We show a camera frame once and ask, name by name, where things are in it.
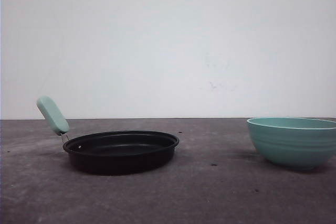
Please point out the black frying pan green handle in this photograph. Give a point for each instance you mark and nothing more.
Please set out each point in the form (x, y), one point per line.
(110, 153)

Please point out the teal ceramic bowl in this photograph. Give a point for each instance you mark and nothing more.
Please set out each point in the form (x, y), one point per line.
(298, 143)

